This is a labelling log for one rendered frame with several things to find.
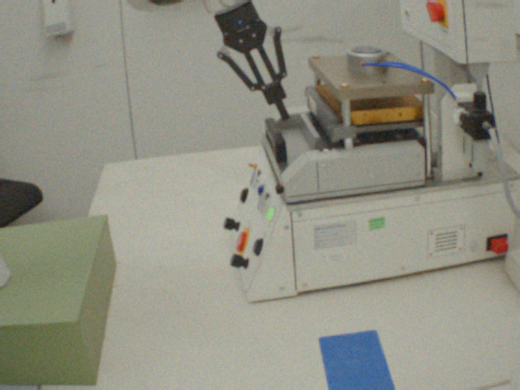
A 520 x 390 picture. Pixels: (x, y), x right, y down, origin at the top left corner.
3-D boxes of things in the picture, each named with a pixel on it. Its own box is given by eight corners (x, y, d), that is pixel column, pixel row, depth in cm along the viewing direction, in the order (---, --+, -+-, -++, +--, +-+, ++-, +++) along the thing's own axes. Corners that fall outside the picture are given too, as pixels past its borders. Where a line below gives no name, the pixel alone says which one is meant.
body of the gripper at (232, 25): (251, -5, 131) (271, 36, 135) (209, 14, 132) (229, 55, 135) (255, 0, 124) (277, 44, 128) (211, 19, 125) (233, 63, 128)
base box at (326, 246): (459, 194, 167) (459, 125, 160) (518, 266, 133) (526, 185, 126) (230, 226, 163) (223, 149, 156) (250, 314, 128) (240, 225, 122)
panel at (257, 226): (231, 227, 161) (261, 147, 155) (246, 296, 133) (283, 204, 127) (222, 225, 160) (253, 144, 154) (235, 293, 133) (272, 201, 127)
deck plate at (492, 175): (460, 124, 161) (459, 121, 160) (520, 179, 129) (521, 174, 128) (260, 144, 157) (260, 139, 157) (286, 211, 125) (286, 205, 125)
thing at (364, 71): (421, 91, 153) (416, 34, 148) (474, 136, 124) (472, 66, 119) (311, 99, 151) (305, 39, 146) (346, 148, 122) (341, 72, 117)
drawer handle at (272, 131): (276, 136, 146) (274, 116, 145) (288, 162, 133) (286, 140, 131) (265, 136, 146) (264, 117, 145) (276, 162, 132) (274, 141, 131)
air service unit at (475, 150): (470, 155, 128) (468, 77, 123) (500, 184, 115) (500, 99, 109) (445, 158, 128) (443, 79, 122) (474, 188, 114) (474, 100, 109)
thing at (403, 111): (396, 97, 149) (393, 54, 145) (431, 129, 129) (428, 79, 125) (316, 103, 148) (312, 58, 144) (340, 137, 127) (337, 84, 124)
